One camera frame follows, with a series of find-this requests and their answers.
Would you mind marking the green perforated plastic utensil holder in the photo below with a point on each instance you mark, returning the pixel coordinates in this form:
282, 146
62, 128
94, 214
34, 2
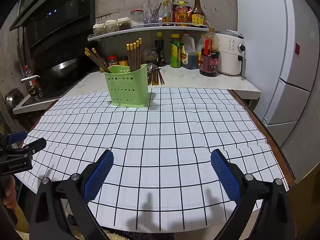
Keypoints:
126, 87

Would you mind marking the brown gold-capped wooden chopstick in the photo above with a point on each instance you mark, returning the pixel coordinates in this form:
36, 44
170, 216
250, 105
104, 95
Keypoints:
102, 60
129, 60
140, 55
97, 61
132, 60
137, 57

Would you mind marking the red-lidded clear glass jar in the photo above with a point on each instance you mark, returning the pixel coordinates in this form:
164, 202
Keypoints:
137, 18

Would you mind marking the person's left hand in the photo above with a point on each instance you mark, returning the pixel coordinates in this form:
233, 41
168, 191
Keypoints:
8, 192

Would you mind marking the steel wok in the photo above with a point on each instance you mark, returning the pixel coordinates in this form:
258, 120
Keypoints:
65, 67

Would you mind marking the white-lidded spice jar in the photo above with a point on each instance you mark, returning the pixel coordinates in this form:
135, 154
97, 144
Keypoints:
111, 26
99, 30
124, 24

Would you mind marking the short red-lidded sauce jar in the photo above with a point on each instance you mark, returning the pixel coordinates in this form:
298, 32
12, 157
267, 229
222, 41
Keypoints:
113, 61

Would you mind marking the plastic jug of dark liquid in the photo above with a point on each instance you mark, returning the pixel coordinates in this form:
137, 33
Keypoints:
189, 55

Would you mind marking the white wall shelf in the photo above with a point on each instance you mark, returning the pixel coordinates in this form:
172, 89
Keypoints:
150, 31

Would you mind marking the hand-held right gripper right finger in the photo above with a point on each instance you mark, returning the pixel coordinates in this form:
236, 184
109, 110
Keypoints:
225, 175

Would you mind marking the red-capped cooking oil bottle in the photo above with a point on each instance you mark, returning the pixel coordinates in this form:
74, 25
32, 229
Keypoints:
30, 85

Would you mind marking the red snack packet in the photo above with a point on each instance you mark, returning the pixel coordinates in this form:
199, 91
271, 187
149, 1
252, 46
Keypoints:
190, 16

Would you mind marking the slim dark soy sauce bottle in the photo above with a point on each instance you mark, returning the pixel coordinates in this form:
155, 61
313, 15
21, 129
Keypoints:
160, 52

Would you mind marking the white air fryer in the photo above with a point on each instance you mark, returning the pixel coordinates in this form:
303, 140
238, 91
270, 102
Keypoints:
231, 55

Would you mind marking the clear cup of utensils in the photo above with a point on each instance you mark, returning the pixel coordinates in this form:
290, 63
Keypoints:
152, 17

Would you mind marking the metal spoons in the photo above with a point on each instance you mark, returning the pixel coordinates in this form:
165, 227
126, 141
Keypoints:
153, 67

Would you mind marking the clear bottle with yellow cap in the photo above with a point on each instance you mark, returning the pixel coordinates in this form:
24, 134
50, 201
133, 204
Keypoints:
166, 13

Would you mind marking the yellow-capped golden oil bottle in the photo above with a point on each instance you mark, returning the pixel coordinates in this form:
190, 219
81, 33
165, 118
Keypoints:
182, 15

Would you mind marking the plastic jug of yellow oil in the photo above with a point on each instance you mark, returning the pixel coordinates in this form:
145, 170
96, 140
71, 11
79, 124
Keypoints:
202, 50

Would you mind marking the green bottle with yellow cap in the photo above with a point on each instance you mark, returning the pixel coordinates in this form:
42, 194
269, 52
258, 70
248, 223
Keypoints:
175, 53

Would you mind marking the red fridge magnet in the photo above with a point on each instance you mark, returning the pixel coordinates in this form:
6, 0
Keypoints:
297, 48

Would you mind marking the white refrigerator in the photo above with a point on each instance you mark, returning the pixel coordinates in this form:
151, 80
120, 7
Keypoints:
270, 55

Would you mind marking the bundle of dark chopsticks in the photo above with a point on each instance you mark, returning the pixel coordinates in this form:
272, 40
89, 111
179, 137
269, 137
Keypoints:
156, 77

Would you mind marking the black gas stove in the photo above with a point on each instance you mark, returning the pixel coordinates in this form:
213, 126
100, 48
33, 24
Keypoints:
50, 90

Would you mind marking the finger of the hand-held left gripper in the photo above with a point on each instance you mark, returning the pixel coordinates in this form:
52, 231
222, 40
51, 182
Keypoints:
18, 135
35, 145

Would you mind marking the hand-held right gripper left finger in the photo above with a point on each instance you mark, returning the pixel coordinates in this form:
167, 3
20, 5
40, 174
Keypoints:
98, 175

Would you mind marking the steel pot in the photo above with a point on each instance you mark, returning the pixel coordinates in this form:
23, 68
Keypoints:
14, 99

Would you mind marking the clear bag of dried spices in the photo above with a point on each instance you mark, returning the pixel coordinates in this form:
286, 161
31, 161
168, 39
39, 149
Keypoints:
150, 56

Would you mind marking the black range hood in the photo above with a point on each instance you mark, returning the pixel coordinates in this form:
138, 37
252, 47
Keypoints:
60, 12

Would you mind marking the white black-grid tablecloth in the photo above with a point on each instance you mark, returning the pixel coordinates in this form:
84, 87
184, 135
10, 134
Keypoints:
162, 135

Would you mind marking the yellow-label sauce jar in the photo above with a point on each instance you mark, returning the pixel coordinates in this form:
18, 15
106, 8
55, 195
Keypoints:
123, 62

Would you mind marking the orange red carton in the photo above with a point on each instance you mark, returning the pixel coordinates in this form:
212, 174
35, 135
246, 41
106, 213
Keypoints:
174, 12

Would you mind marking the tall brown yellow-label bottle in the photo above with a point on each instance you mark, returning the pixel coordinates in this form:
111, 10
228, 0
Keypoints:
198, 13

